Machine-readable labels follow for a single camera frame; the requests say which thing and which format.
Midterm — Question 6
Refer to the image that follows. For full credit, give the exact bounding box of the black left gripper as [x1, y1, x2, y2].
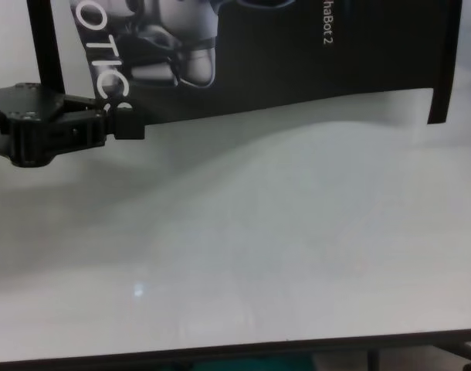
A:
[0, 82, 147, 168]

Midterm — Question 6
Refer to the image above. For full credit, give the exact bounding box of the black robot print poster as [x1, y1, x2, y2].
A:
[68, 0, 463, 128]

